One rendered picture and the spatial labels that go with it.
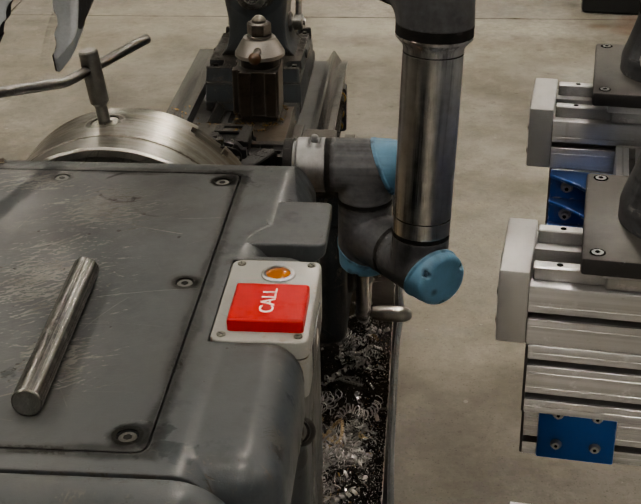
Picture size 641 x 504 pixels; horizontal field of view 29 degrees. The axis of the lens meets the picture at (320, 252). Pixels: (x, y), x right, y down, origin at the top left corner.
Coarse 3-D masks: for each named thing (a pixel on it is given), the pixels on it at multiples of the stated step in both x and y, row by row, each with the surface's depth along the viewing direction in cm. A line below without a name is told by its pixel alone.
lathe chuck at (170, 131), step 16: (112, 112) 145; (128, 112) 145; (144, 112) 145; (160, 112) 146; (64, 128) 146; (80, 128) 143; (96, 128) 141; (112, 128) 141; (128, 128) 141; (144, 128) 141; (160, 128) 142; (176, 128) 144; (192, 128) 146; (48, 144) 143; (160, 144) 139; (176, 144) 140; (192, 144) 142; (192, 160) 139; (208, 160) 142; (224, 160) 145
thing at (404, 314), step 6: (378, 306) 211; (384, 306) 211; (390, 306) 211; (396, 306) 211; (372, 312) 211; (378, 312) 210; (384, 312) 210; (390, 312) 210; (396, 312) 210; (402, 312) 210; (408, 312) 210; (372, 318) 211; (378, 318) 211; (384, 318) 210; (390, 318) 210; (396, 318) 210; (402, 318) 210; (408, 318) 210
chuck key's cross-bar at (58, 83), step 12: (144, 36) 146; (120, 48) 143; (132, 48) 144; (108, 60) 141; (72, 72) 138; (84, 72) 138; (24, 84) 131; (36, 84) 133; (48, 84) 134; (60, 84) 136; (72, 84) 137; (0, 96) 129
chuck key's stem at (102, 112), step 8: (88, 48) 140; (80, 56) 139; (88, 56) 138; (96, 56) 139; (88, 64) 139; (96, 64) 139; (96, 72) 139; (88, 80) 140; (96, 80) 140; (104, 80) 141; (88, 88) 140; (96, 88) 140; (104, 88) 141; (88, 96) 141; (96, 96) 140; (104, 96) 141; (96, 104) 141; (104, 104) 141; (96, 112) 142; (104, 112) 142; (104, 120) 142
